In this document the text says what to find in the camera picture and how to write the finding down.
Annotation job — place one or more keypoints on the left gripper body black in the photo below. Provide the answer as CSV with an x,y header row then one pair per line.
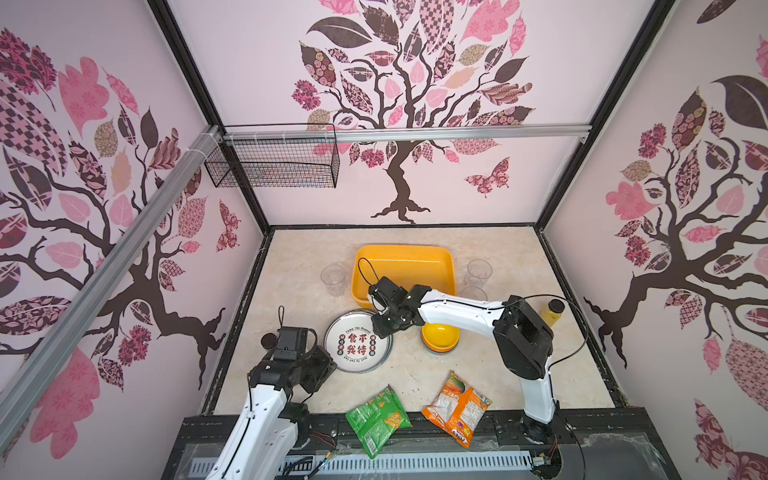
x,y
314,369

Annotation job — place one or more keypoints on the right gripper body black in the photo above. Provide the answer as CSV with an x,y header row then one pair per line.
x,y
386,323

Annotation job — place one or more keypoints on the plate with red characters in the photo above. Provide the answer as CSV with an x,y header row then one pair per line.
x,y
353,345

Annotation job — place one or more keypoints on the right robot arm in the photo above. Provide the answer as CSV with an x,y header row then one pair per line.
x,y
523,339

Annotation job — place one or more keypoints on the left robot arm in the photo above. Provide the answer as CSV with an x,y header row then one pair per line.
x,y
270,424

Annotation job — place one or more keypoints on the yellow plastic bin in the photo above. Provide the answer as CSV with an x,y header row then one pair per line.
x,y
405,265

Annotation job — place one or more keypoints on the yellow stacked bowls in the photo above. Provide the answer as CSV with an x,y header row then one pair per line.
x,y
440,338

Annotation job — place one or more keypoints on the clear cup left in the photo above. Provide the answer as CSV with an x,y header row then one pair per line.
x,y
334,279

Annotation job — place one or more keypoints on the clear cup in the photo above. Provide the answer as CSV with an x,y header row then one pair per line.
x,y
478,272
474,293
334,279

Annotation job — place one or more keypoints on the clear cup front right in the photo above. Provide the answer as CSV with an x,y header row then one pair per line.
x,y
474,293

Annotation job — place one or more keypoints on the green snack bag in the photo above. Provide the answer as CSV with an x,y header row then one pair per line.
x,y
375,421

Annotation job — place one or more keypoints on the clear cup back right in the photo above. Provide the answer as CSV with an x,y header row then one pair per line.
x,y
478,272

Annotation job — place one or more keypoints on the orange snack bag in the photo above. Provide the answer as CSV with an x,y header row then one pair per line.
x,y
457,409

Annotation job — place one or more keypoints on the yellow juice bottle black cap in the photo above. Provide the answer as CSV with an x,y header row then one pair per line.
x,y
553,312

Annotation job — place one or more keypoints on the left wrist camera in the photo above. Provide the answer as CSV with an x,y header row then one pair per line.
x,y
293,339

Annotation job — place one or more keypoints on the white slotted cable duct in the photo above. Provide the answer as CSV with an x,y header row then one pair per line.
x,y
298,467

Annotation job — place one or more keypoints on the black wire basket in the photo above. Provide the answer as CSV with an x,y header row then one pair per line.
x,y
276,155

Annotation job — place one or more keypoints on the aluminium rail back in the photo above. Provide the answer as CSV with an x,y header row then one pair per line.
x,y
413,134

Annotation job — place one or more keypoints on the aluminium rail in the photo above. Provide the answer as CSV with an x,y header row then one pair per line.
x,y
413,134
31,381

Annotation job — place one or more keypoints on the aluminium rail left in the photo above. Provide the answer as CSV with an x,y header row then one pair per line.
x,y
31,381

